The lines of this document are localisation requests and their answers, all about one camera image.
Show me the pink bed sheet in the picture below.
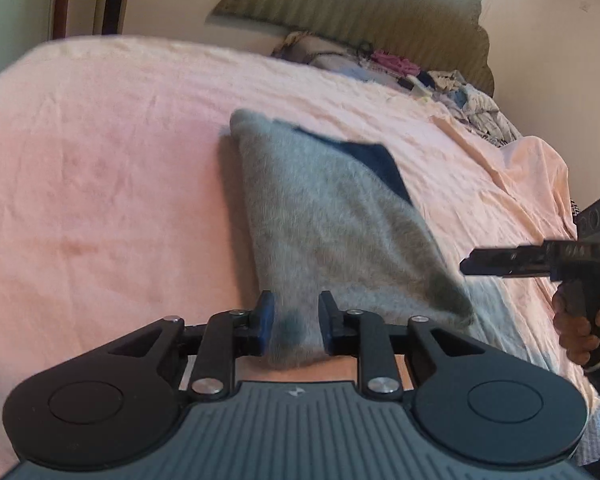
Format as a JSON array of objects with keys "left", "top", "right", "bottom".
[{"left": 0, "top": 37, "right": 576, "bottom": 477}]

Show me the pile of clothes on bed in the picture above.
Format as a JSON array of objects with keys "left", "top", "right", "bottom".
[{"left": 272, "top": 32, "right": 522, "bottom": 148}]

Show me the grey navy knit sweater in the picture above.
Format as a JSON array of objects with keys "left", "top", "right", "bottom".
[{"left": 230, "top": 110, "right": 553, "bottom": 370}]

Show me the green upholstered headboard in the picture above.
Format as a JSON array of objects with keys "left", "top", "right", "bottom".
[{"left": 211, "top": 0, "right": 494, "bottom": 94}]

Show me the person right hand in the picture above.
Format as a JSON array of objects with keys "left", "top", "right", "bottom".
[{"left": 552, "top": 285, "right": 600, "bottom": 367}]

